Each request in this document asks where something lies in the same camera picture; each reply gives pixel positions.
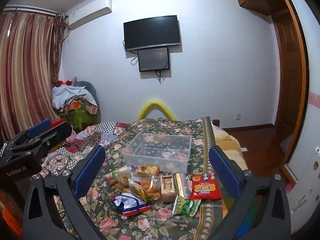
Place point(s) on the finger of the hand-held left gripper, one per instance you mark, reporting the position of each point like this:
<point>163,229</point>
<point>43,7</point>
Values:
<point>60,131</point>
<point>38,127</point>

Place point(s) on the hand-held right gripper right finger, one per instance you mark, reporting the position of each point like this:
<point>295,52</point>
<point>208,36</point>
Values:
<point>223,172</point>

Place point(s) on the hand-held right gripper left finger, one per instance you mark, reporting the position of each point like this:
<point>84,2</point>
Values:
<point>90,172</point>

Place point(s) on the red snack packet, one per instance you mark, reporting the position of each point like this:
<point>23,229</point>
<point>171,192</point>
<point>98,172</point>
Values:
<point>205,188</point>

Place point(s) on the clear cookie bag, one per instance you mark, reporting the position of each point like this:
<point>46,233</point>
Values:
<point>120,178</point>

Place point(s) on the clear gold-striped packet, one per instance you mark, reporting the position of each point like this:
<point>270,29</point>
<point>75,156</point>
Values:
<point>182,185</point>

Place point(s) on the green snack packet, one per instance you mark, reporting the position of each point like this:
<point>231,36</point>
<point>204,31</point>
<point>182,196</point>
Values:
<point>186,206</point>

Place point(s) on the blue white snack packet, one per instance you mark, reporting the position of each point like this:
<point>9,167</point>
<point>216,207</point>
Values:
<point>130,203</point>

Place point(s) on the yellow noodle snack packet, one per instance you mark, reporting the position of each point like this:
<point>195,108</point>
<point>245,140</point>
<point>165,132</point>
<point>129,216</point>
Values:
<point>137,191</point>

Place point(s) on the brown cake packet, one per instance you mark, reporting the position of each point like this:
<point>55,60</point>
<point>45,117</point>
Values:
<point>167,188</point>

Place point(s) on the clear plastic box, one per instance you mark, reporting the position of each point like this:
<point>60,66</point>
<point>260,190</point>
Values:
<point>155,162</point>

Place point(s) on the person's left forearm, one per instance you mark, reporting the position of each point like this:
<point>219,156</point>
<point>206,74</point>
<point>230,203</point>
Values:
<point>10,217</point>

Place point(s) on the red box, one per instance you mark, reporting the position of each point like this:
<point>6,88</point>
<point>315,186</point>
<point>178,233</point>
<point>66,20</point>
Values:
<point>57,122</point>

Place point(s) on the pink plush toy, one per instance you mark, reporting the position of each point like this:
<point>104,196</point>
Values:
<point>72,136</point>

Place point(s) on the green cloth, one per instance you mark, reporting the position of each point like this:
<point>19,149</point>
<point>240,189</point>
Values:
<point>77,116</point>

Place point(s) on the colourful plush blanket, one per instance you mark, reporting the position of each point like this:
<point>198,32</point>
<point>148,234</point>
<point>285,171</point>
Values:
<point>230,145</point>

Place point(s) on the white paper scrap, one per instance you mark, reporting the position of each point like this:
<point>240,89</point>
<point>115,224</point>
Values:
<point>244,149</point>

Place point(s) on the striped patterned fabric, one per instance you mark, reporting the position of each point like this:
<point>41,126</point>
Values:
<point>82,106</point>

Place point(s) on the patchwork quilt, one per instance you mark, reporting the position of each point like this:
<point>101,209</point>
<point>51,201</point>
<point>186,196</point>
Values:
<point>110,130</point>

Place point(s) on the golden pastry packet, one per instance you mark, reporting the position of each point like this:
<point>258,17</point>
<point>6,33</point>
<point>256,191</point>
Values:
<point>147,170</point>

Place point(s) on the striped brown curtain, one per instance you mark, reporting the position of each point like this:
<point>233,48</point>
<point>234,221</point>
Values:
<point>25,67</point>

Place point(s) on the orange fried snack bag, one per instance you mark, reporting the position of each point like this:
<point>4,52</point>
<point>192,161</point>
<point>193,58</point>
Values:
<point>152,188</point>

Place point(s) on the green floral blanket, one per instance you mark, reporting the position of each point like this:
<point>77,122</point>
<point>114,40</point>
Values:
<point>155,217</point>

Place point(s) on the white wardrobe door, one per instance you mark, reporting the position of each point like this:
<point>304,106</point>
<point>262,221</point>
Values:
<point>307,180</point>

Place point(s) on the wooden door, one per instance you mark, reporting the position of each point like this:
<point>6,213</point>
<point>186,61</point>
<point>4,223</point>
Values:
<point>287,80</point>

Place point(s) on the small black monitor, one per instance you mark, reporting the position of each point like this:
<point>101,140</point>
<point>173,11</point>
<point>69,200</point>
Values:
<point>153,60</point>

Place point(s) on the white air conditioner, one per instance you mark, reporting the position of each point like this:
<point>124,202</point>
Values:
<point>87,12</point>

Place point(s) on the large black television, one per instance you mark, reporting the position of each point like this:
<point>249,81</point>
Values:
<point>152,32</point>

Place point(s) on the wooden bed post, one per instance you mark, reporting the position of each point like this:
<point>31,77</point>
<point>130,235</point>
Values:
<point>216,123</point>

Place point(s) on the white curtain rail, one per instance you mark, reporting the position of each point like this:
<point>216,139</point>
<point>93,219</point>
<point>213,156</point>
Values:
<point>30,10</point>

